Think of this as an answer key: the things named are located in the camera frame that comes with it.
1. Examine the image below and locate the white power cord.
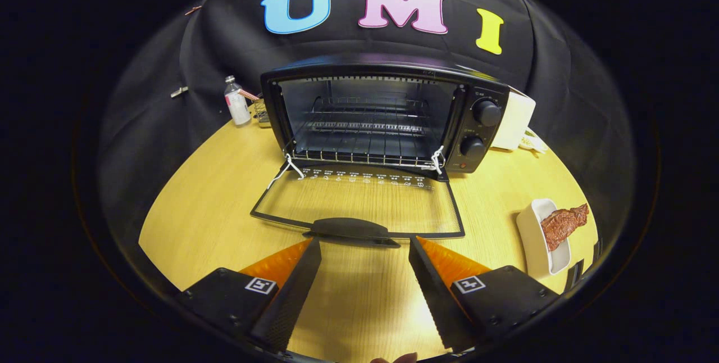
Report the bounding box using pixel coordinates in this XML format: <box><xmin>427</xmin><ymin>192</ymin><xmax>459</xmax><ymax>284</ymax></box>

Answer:
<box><xmin>518</xmin><ymin>129</ymin><xmax>549</xmax><ymax>155</ymax></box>

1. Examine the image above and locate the black toaster oven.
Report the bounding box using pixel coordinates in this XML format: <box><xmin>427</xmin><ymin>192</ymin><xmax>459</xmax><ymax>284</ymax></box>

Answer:
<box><xmin>250</xmin><ymin>54</ymin><xmax>511</xmax><ymax>248</ymax></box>

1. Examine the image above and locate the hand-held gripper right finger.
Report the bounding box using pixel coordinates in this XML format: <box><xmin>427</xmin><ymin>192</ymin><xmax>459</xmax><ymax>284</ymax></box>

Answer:
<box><xmin>408</xmin><ymin>235</ymin><xmax>562</xmax><ymax>352</ymax></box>

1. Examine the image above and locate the clear wire basket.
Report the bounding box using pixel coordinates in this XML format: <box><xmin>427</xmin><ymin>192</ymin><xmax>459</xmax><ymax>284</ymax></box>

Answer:
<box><xmin>251</xmin><ymin>98</ymin><xmax>271</xmax><ymax>128</ymax></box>

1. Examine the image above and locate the white toaster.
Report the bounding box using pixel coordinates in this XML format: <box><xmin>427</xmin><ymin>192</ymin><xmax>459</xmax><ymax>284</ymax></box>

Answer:
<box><xmin>490</xmin><ymin>90</ymin><xmax>537</xmax><ymax>151</ymax></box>

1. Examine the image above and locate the clear plastic bottle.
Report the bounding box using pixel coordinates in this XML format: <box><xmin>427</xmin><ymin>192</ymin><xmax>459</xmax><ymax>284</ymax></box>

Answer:
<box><xmin>224</xmin><ymin>75</ymin><xmax>252</xmax><ymax>126</ymax></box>

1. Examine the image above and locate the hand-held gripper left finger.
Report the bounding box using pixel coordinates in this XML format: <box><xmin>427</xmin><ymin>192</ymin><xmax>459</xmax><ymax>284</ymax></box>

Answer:
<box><xmin>177</xmin><ymin>238</ymin><xmax>322</xmax><ymax>352</ymax></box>

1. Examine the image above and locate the reddish brown meat piece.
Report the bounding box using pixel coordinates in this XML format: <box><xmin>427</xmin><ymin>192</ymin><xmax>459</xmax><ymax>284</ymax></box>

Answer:
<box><xmin>540</xmin><ymin>203</ymin><xmax>589</xmax><ymax>252</ymax></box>

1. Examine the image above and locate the white rectangular dish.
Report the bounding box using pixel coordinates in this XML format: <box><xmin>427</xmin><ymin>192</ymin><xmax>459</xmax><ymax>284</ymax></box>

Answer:
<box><xmin>516</xmin><ymin>198</ymin><xmax>572</xmax><ymax>278</ymax></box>

